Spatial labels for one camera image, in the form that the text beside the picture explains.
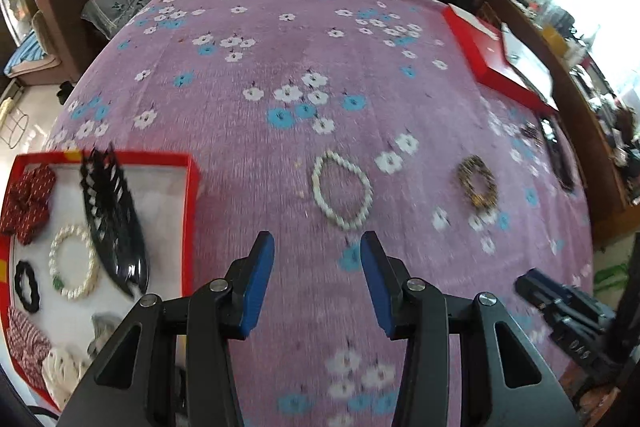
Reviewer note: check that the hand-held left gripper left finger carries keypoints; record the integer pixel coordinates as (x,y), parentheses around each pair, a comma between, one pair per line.
(257,287)

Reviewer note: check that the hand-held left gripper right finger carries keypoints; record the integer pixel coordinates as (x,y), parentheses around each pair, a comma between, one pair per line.
(377,287)

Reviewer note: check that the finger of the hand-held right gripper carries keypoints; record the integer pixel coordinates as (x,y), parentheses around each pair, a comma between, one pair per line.
(537,284)

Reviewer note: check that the red tray box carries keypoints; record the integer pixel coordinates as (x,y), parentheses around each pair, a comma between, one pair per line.
(165,212)

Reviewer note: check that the leopard print scrunchie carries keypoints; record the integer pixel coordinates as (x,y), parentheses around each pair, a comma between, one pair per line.
(463,177)

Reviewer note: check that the black hair claw clip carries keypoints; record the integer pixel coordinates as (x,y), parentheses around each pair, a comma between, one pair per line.
(117,247)

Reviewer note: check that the grey sheer scrunchie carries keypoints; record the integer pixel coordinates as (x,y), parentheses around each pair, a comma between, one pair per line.
(107,327)

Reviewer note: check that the cream dotted scrunchie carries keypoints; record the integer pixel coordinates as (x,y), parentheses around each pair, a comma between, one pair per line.
(62,372)

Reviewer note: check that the black satin scrunchie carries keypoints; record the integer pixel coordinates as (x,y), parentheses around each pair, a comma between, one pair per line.
(35,296)

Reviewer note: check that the red plaid scrunchie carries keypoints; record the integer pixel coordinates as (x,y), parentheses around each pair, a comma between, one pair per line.
(30,347)

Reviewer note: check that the red polka dot scrunchie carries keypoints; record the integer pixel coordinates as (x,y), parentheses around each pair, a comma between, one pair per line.
(27,202)

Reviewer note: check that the wooden sideboard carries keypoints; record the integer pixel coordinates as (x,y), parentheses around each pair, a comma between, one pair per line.
(612,217)

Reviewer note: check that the dark sheer dotted scrunchie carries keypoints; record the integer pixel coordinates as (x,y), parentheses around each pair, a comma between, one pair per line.
(530,134)

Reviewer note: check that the white papers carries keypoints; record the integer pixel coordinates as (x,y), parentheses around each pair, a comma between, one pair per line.
(525,57)

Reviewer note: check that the purple floral tablecloth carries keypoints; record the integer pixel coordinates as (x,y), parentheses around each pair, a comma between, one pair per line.
(300,57)

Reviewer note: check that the red gift box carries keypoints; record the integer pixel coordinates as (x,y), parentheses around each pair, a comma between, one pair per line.
(480,57)

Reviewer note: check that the grey patterned quilt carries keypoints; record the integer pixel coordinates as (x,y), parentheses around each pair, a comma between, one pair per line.
(117,2)

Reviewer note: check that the blue striped cushion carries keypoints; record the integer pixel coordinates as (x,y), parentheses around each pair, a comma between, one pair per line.
(30,57)

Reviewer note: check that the brown sofa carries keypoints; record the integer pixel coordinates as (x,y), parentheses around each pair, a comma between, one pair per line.
(60,17)

